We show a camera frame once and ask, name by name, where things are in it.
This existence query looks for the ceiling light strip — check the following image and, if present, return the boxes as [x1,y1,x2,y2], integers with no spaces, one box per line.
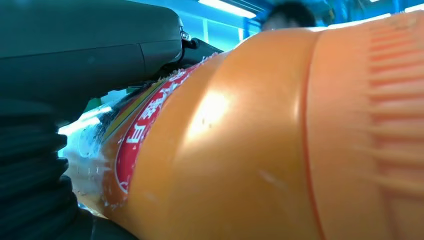
[198,0,258,19]

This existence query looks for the orange plastic bottle clear cap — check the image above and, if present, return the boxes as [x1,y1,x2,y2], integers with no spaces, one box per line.
[59,9,424,240]

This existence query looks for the person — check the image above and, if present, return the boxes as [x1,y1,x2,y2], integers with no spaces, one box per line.
[261,1,317,32]

